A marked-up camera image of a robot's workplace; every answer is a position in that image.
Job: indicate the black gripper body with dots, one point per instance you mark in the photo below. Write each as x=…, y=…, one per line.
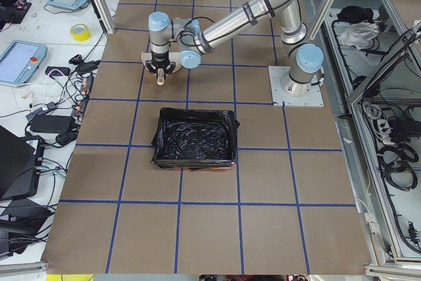
x=160, y=60

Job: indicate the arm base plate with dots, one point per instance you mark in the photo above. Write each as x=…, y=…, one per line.
x=286, y=92

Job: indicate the white crumpled cloth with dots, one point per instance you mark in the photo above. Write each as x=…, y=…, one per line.
x=359, y=35

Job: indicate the black power adapter brick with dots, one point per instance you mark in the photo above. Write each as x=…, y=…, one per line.
x=52, y=124

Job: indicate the black laptop computer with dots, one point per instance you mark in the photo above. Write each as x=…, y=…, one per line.
x=21, y=158

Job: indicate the black cloth bundle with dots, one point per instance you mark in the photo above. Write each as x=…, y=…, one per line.
x=356, y=14

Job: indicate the pink bin with black liner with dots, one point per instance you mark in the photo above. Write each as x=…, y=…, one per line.
x=195, y=139

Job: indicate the lower teach pendant tablet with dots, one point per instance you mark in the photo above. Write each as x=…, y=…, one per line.
x=20, y=60

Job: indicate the yellow tape roll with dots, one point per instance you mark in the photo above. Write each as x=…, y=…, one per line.
x=80, y=32

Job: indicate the white power strip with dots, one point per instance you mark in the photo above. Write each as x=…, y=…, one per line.
x=378, y=123

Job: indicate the beige plastic dustpan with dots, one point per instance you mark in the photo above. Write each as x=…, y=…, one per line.
x=161, y=76

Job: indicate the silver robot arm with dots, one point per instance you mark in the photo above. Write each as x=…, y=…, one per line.
x=181, y=42

